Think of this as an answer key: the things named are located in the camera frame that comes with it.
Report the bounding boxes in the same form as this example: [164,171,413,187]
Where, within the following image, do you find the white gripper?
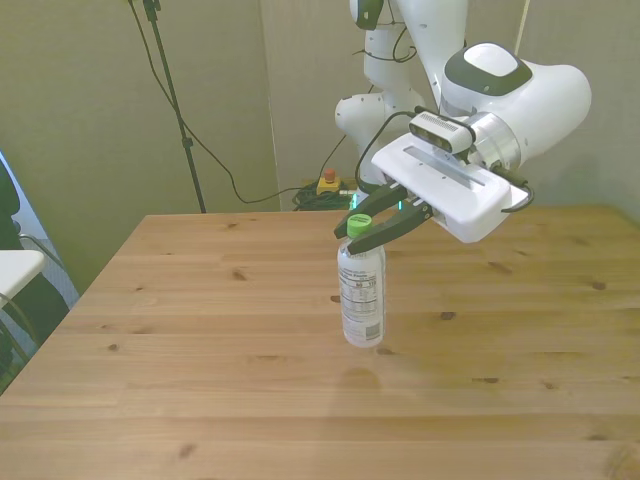
[333,134,532,255]

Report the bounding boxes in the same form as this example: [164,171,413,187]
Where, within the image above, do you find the water bottle with green cap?
[335,213,387,349]

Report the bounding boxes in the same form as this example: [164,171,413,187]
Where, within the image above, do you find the black tripod stand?
[142,0,208,214]

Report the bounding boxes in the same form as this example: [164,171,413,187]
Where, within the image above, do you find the yellow emergency stop button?
[315,168,342,196]

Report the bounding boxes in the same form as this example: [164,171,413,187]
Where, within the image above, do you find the white seat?
[0,249,46,299]

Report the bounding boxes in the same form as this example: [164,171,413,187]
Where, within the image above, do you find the black chair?
[0,162,70,389]

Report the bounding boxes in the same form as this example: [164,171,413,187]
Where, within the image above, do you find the coiled green and black cables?
[292,182,359,212]

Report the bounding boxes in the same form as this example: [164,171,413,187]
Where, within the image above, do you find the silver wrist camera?
[408,111,475,153]

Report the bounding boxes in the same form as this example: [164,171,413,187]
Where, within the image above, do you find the long black cable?
[127,0,321,205]

